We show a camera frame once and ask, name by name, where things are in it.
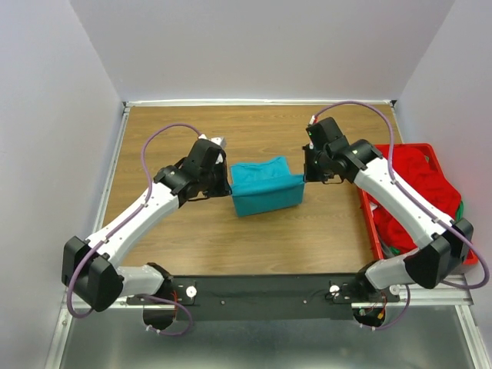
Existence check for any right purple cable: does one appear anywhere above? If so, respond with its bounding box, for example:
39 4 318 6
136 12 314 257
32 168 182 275
309 100 491 331

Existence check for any grey white garment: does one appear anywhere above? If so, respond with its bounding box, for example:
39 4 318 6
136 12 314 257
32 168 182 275
380 240 401 259

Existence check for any green t shirt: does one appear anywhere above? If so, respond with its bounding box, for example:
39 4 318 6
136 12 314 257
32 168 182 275
455 201 464 220

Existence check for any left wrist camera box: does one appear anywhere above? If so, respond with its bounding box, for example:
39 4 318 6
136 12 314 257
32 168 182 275
198 134 227 149

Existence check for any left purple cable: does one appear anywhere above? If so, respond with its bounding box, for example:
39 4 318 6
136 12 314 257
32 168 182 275
66 122 193 336

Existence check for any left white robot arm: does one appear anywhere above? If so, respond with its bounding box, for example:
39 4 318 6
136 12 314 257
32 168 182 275
61 136 231 312

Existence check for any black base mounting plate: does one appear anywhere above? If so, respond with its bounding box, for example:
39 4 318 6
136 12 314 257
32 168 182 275
127 273 400 332

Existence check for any red plastic bin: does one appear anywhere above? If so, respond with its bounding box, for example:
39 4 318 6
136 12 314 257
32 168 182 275
357 142 479 269

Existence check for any red t shirt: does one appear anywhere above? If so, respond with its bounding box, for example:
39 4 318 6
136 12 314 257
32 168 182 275
364 144 464 262

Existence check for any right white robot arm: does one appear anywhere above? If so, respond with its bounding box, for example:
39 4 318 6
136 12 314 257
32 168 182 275
303 118 474 301

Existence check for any teal t shirt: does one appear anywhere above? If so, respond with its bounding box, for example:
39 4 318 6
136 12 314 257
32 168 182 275
230 156 304 218

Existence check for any purple cable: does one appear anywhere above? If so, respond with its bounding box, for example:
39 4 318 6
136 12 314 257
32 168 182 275
309 100 491 331
66 122 193 336

